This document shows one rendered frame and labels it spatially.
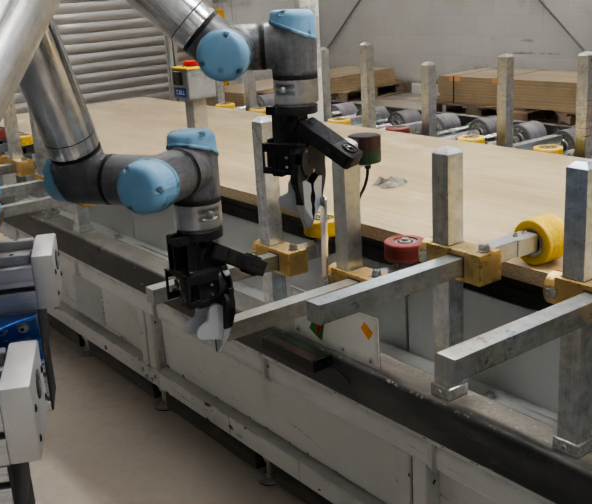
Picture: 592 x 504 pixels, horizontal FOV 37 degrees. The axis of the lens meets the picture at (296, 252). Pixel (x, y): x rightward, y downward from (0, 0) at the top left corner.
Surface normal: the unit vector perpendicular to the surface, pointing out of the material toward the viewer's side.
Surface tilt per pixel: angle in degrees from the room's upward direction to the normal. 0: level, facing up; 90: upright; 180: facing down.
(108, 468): 0
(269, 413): 92
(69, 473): 0
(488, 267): 90
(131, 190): 90
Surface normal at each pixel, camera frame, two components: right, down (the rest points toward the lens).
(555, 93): -0.76, 0.24
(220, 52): -0.02, 0.30
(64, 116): 0.41, 0.47
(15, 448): 0.22, 0.28
